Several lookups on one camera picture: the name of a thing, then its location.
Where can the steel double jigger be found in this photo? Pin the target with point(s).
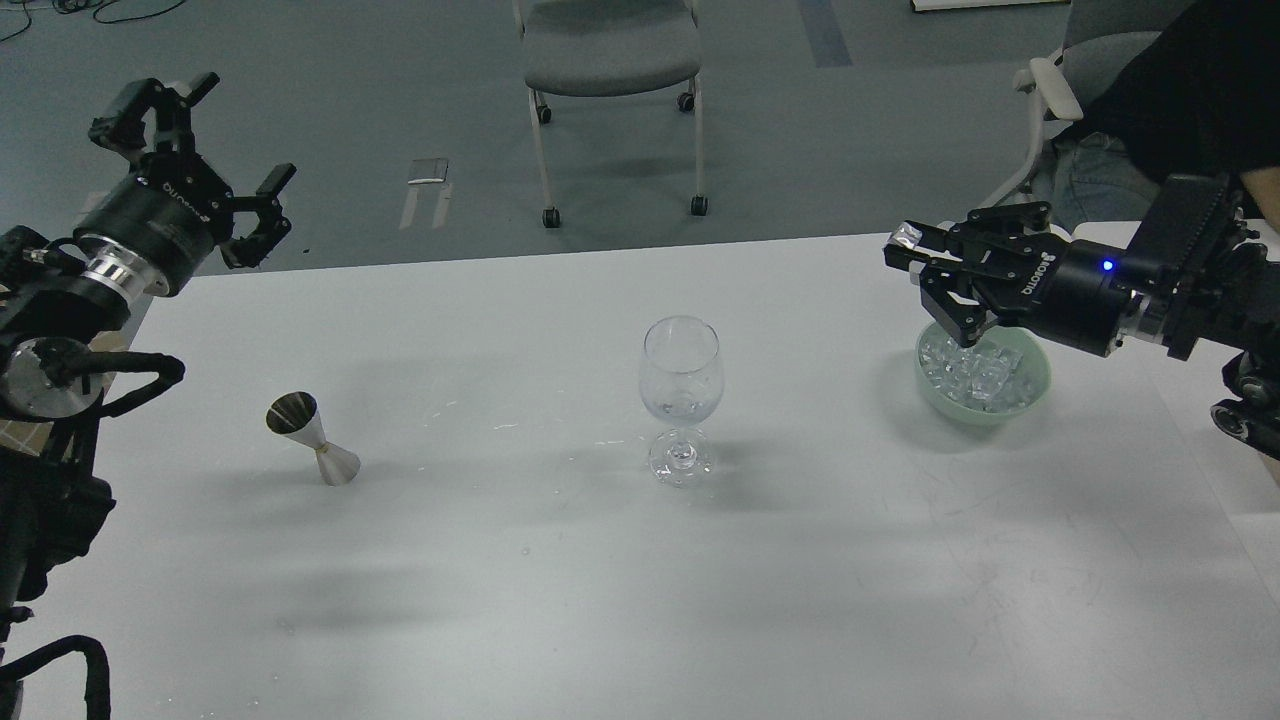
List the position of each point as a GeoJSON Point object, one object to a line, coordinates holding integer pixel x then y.
{"type": "Point", "coordinates": [296, 416]}

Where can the clear ice cube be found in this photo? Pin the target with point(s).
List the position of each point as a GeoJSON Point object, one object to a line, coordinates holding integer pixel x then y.
{"type": "Point", "coordinates": [908, 236]}

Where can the green bowl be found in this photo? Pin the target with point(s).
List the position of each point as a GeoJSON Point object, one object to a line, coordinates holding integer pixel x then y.
{"type": "Point", "coordinates": [1001, 378]}

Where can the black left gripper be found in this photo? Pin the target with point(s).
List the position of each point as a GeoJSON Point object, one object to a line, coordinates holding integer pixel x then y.
{"type": "Point", "coordinates": [150, 233]}

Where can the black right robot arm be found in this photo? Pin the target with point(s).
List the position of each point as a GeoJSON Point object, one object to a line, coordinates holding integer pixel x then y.
{"type": "Point", "coordinates": [1193, 271]}

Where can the grey office chair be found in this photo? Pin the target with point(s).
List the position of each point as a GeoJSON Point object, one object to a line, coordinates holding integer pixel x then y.
{"type": "Point", "coordinates": [610, 49]}

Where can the clear wine glass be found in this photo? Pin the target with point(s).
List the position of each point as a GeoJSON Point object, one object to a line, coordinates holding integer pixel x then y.
{"type": "Point", "coordinates": [681, 382]}

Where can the white office chair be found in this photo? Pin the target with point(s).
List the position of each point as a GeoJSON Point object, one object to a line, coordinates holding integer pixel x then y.
{"type": "Point", "coordinates": [1101, 37]}

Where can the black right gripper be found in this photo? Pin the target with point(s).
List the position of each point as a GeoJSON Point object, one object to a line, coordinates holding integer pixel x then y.
{"type": "Point", "coordinates": [1003, 266]}

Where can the person in black shirt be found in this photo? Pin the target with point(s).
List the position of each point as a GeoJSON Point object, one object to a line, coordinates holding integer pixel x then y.
{"type": "Point", "coordinates": [1201, 100]}

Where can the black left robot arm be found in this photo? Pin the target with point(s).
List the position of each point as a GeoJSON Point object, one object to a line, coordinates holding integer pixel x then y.
{"type": "Point", "coordinates": [53, 504]}

